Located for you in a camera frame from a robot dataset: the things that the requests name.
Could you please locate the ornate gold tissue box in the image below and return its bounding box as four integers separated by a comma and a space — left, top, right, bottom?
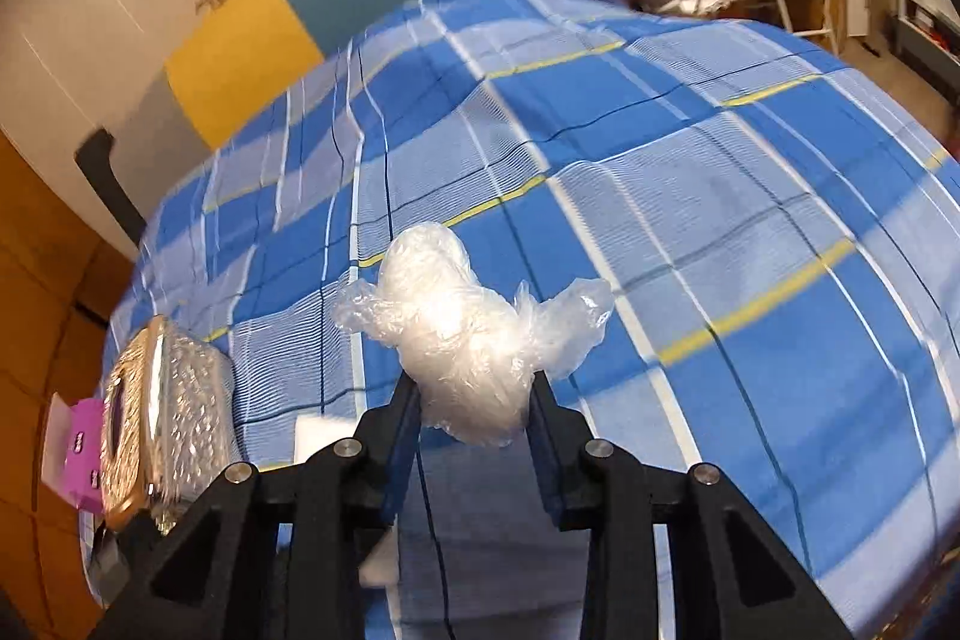
99, 317, 241, 533

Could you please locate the purple cardboard box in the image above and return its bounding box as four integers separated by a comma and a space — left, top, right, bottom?
41, 393, 104, 515

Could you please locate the white foam sponge block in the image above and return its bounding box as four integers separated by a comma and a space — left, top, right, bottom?
293, 413, 400, 590

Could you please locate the blue plaid bed sheet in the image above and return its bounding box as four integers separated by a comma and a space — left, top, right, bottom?
106, 0, 958, 637

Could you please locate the tricolour padded headboard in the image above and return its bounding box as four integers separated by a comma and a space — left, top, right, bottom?
109, 0, 407, 218

